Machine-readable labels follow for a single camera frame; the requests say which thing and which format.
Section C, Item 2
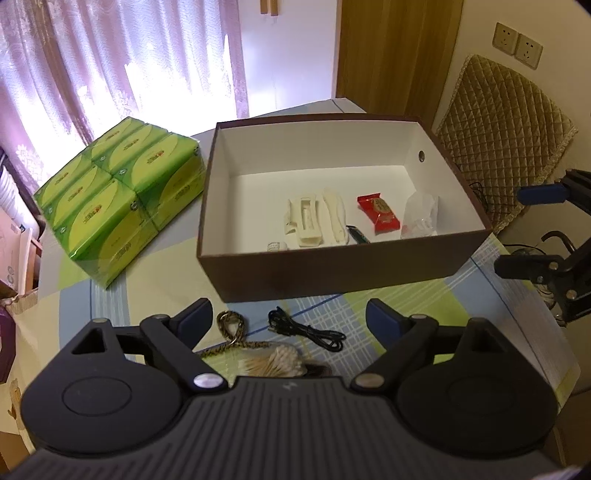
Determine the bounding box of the dark power cord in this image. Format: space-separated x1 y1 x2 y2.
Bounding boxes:
466 182 497 217

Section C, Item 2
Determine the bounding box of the long white plastic piece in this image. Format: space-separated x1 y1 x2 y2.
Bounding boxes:
322 187 350 244

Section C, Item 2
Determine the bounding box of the brown cardboard box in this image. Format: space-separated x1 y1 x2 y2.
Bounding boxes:
196 113 494 304

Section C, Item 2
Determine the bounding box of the black cable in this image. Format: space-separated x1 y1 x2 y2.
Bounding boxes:
268 307 347 352

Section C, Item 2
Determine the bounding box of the braided lanyard cord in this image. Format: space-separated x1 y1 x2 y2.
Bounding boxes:
201 310 296 358

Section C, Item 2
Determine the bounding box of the quilted beige chair cover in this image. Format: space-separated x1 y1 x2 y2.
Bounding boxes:
434 54 579 234

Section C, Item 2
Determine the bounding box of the wooden door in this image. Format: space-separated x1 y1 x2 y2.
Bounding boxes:
335 0 465 123

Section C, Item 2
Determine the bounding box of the beige wall socket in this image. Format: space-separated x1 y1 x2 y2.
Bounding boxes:
492 21 520 55
515 32 543 70

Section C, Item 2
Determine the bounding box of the clear plastic bag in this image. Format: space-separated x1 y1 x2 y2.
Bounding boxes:
401 191 439 240

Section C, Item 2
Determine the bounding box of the printed cardboard box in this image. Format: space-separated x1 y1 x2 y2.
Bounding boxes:
0 203 42 298

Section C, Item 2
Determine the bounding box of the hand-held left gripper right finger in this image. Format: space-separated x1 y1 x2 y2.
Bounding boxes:
351 298 507 394

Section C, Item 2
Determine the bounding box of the bundle of cotton swabs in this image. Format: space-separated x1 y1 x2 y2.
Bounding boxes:
233 346 308 380

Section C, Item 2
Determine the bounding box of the pink sheer curtain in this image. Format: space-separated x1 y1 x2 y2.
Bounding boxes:
0 0 252 185

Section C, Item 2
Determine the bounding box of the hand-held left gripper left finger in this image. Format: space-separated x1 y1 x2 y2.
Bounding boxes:
69 298 229 394

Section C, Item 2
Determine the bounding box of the white plastic tray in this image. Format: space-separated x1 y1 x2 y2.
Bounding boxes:
283 196 324 248

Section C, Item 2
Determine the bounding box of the red snack packet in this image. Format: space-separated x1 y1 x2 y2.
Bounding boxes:
356 193 400 235

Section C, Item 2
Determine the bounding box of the pack of green tissue boxes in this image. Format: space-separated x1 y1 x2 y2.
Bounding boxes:
34 117 206 289

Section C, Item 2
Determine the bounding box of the dark wooden furniture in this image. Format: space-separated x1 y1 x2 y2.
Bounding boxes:
0 305 19 384

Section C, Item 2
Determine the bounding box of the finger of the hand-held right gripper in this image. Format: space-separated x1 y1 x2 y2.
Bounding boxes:
516 169 591 212
493 254 563 284

